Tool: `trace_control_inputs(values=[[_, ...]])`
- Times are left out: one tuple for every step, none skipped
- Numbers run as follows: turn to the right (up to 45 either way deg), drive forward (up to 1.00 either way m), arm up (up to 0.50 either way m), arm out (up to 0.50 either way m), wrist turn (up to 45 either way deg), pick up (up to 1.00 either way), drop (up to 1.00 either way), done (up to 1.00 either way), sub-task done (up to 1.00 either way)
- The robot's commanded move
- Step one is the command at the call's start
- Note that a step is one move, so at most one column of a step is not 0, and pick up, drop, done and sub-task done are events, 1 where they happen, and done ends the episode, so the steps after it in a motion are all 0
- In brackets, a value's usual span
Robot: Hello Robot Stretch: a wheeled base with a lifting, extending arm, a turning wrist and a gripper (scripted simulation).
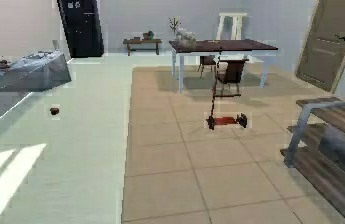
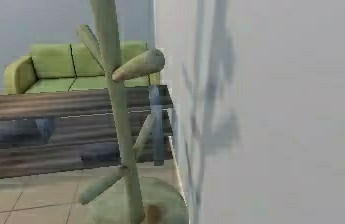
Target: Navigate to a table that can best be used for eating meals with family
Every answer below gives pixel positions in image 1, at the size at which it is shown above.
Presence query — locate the white vase with twigs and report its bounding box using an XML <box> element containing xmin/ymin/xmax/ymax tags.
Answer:
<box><xmin>168</xmin><ymin>17</ymin><xmax>197</xmax><ymax>50</ymax></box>

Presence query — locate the low brown side table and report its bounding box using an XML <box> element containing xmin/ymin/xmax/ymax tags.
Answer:
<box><xmin>122</xmin><ymin>38</ymin><xmax>163</xmax><ymax>57</ymax></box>

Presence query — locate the wood shelf with grey frame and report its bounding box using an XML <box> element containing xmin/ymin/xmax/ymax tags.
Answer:
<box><xmin>280</xmin><ymin>96</ymin><xmax>345</xmax><ymax>224</ymax></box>

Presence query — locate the red kick scooter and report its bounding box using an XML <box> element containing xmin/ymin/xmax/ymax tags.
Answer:
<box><xmin>205</xmin><ymin>52</ymin><xmax>249</xmax><ymax>131</ymax></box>

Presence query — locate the small brown red jar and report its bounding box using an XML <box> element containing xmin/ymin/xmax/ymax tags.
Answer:
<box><xmin>0</xmin><ymin>56</ymin><xmax>12</xmax><ymax>72</ymax></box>

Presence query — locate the dark brown dining chair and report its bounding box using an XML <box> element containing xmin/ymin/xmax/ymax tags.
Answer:
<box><xmin>197</xmin><ymin>55</ymin><xmax>218</xmax><ymax>78</ymax></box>
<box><xmin>216</xmin><ymin>58</ymin><xmax>250</xmax><ymax>96</ymax></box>

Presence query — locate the dark top white leg dining table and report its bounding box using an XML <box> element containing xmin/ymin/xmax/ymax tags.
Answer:
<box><xmin>168</xmin><ymin>38</ymin><xmax>279</xmax><ymax>94</ymax></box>

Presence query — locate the olive brown room door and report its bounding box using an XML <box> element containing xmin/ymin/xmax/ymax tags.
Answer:
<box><xmin>295</xmin><ymin>0</ymin><xmax>345</xmax><ymax>94</ymax></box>

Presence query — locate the white stool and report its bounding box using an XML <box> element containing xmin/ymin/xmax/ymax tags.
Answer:
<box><xmin>215</xmin><ymin>12</ymin><xmax>249</xmax><ymax>41</ymax></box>

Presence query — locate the grey kitchen counter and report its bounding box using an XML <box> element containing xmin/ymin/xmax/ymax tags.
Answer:
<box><xmin>0</xmin><ymin>49</ymin><xmax>73</xmax><ymax>97</ymax></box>

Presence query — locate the black fridge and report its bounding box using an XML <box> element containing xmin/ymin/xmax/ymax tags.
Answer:
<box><xmin>56</xmin><ymin>0</ymin><xmax>105</xmax><ymax>59</ymax></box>

